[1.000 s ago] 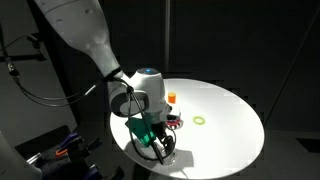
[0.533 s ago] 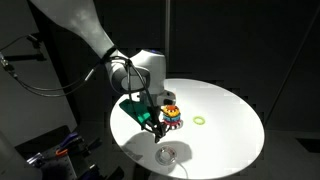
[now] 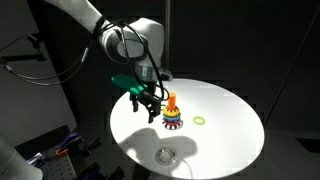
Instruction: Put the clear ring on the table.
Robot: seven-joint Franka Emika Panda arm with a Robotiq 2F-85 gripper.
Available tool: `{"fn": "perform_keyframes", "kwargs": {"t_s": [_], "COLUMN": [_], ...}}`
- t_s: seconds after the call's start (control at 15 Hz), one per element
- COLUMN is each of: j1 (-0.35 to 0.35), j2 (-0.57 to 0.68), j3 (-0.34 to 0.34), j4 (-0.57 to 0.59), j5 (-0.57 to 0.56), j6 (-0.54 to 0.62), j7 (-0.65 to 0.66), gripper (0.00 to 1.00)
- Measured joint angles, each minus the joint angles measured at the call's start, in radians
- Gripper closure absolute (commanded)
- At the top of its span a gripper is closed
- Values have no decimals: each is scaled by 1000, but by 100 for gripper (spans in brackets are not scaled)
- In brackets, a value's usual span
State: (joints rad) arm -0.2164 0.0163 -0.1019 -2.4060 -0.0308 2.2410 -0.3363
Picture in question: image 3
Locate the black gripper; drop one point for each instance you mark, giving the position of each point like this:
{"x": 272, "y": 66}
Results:
{"x": 150, "y": 96}

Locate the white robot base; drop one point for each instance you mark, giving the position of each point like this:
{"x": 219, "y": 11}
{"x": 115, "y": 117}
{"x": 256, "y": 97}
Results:
{"x": 13, "y": 160}

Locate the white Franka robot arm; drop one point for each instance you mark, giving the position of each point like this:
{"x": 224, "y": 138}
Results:
{"x": 146, "y": 40}

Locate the orange stacking peg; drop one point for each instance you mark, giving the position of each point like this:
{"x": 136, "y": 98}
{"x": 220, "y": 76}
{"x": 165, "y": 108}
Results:
{"x": 172, "y": 101}

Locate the black clamp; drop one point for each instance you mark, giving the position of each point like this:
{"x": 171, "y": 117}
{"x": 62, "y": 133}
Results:
{"x": 90, "y": 145}

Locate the grey vertical pole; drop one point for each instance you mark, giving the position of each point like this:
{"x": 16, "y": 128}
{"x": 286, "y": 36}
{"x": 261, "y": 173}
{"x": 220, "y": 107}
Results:
{"x": 167, "y": 13}

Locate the perforated metal breadboard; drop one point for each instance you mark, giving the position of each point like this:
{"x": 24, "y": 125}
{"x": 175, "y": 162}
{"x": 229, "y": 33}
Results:
{"x": 58, "y": 165}

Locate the silver metal block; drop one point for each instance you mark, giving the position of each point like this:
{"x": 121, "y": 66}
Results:
{"x": 35, "y": 157}

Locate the teal camera mount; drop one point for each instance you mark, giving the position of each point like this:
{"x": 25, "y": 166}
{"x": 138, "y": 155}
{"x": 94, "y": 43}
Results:
{"x": 128, "y": 82}

